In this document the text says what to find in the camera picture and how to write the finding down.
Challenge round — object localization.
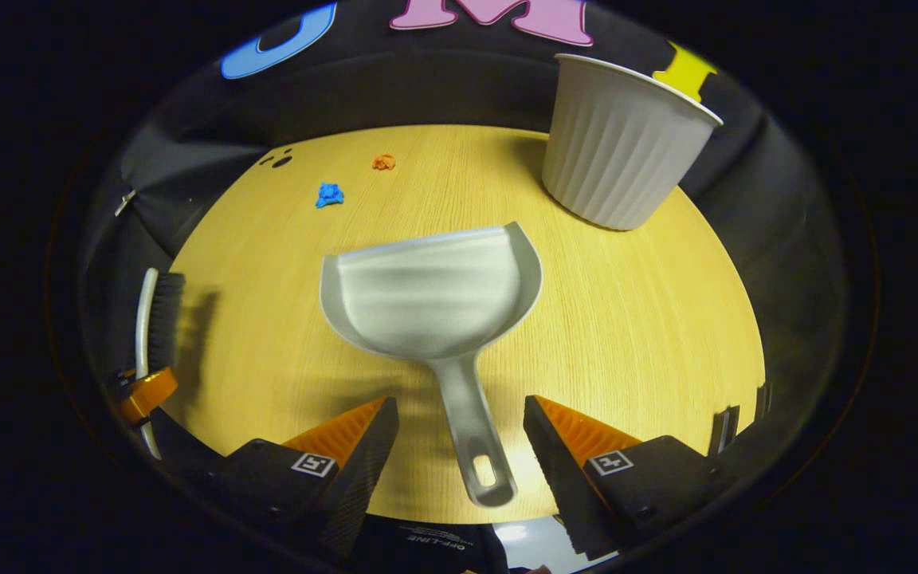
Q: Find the wooden desktop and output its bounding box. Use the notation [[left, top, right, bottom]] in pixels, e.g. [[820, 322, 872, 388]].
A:
[[160, 124, 767, 525]]

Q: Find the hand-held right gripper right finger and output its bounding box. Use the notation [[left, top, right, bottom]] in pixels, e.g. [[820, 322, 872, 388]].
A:
[[523, 395, 728, 560]]

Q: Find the white ribbed garbage bin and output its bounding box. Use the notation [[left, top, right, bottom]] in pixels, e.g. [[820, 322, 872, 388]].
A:
[[541, 53, 724, 232]]

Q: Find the person's dark clothing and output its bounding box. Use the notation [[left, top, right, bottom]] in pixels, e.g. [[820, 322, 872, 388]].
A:
[[359, 514, 512, 574]]

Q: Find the black bracket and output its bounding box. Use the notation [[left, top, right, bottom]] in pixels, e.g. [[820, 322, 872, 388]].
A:
[[708, 405, 741, 457]]

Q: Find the small white broom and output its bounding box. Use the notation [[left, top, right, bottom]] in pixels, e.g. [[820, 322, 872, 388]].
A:
[[134, 267, 187, 463]]

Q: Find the black backdrop cloth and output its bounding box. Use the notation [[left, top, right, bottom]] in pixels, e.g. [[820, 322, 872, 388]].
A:
[[80, 0, 834, 447]]

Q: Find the grey dustpan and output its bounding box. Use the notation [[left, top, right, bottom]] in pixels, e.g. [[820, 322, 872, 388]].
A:
[[320, 222, 544, 509]]

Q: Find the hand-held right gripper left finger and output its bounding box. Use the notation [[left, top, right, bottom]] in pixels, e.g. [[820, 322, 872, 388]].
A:
[[188, 396, 400, 560]]

